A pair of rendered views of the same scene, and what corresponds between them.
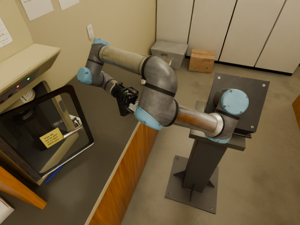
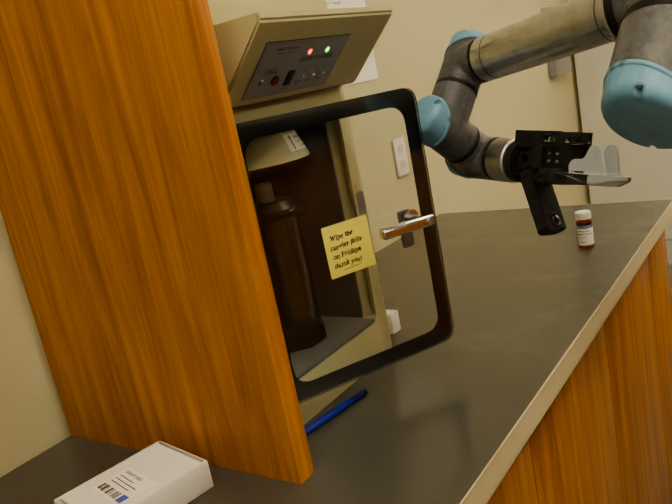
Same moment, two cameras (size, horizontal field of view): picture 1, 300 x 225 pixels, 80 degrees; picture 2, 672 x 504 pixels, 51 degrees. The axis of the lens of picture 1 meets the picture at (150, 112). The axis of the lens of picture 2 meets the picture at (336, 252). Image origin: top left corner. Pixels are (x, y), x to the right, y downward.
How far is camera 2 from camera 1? 64 cm
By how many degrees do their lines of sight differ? 36
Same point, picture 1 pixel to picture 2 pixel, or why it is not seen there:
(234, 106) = not seen: outside the picture
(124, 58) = (547, 16)
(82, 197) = (433, 456)
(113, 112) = (496, 303)
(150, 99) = (645, 29)
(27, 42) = not seen: hidden behind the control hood
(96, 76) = (461, 118)
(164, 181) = not seen: outside the picture
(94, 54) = (456, 62)
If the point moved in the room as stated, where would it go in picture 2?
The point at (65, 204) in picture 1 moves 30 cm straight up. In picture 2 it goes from (377, 471) to (331, 243)
